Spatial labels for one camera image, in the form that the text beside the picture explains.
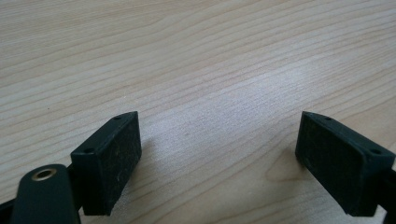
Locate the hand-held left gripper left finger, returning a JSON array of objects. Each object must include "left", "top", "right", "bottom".
[{"left": 70, "top": 110, "right": 143, "bottom": 217}]

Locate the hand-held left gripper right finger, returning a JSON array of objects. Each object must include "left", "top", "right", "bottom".
[{"left": 294, "top": 110, "right": 396, "bottom": 217}]

